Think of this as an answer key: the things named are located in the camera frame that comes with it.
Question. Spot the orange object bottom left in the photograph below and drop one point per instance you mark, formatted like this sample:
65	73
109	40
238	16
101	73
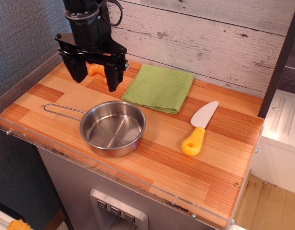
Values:
18	225

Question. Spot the orange toy croissant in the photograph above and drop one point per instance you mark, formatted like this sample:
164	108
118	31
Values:
97	69

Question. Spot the grey toy fridge cabinet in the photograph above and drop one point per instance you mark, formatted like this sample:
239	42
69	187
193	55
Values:
74	183

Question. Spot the clear acrylic table guard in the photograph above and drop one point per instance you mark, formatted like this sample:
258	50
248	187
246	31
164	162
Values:
206	187

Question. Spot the white ribbed cabinet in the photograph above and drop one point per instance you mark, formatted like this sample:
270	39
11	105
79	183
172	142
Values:
274	157

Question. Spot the toy knife yellow handle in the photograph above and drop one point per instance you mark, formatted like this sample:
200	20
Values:
192	145

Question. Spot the silver dispenser button panel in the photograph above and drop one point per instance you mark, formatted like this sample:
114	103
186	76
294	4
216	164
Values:
116	210

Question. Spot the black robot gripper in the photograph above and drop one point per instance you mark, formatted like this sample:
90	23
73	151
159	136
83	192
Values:
91	41

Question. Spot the stainless steel saucepan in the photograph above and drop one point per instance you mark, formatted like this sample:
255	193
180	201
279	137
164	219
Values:
111	129

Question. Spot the dark vertical post right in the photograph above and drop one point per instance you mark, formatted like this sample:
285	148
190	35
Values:
278	70

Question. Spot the green cloth napkin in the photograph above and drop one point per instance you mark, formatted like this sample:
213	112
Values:
159	88

